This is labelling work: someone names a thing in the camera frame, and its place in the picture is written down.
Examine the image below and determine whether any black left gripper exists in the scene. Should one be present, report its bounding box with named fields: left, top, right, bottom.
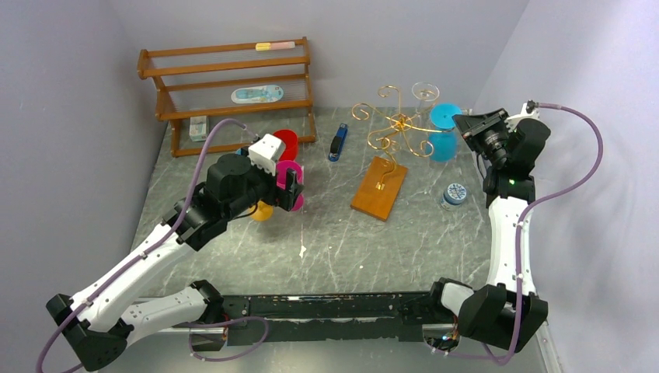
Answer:
left=226, top=147, right=303, bottom=221

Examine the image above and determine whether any yellow plastic wine glass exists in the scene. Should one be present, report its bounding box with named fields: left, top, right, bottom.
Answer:
left=250, top=201, right=274, bottom=221

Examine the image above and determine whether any pink plastic wine glass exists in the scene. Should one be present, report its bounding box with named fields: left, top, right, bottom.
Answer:
left=283, top=170, right=302, bottom=211

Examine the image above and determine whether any blue wine glass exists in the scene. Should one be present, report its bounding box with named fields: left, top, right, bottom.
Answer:
left=428, top=103, right=462, bottom=162

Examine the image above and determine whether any clear wine glass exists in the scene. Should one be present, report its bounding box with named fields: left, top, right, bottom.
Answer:
left=411, top=82, right=441, bottom=114

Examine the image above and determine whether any red plastic wine glass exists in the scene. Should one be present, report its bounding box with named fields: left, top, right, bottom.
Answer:
left=273, top=129, right=298, bottom=161

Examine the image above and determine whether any gold wire wine glass rack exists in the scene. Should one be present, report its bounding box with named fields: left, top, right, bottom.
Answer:
left=350, top=85, right=439, bottom=221

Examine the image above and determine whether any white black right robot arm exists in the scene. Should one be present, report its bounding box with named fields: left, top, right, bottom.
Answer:
left=427, top=109, right=551, bottom=354

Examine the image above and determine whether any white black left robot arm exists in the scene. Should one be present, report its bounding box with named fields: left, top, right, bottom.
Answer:
left=47, top=153, right=303, bottom=371

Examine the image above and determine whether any wooden shelf rack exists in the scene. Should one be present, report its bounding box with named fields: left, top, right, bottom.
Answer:
left=137, top=37, right=317, bottom=158

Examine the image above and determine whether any blue stapler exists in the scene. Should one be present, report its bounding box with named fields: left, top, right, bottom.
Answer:
left=328, top=123, right=348, bottom=162

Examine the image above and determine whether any small teal white box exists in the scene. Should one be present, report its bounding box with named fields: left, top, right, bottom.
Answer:
left=188, top=116, right=210, bottom=142

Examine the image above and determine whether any blue white oval package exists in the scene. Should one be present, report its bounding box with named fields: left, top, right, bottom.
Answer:
left=231, top=85, right=284, bottom=104

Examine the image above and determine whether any yellow pink eraser bar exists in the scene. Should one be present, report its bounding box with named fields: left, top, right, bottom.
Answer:
left=255, top=40, right=296, bottom=52

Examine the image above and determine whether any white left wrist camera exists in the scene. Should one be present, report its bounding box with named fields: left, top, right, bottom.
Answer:
left=248, top=134, right=285, bottom=176

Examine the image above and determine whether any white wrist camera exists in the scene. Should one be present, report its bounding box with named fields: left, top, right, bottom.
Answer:
left=248, top=134, right=285, bottom=176
left=505, top=100, right=539, bottom=132

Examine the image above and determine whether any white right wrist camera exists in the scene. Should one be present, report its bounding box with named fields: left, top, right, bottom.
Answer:
left=505, top=100, right=539, bottom=132

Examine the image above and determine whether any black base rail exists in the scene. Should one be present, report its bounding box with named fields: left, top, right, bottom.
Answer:
left=171, top=291, right=477, bottom=353

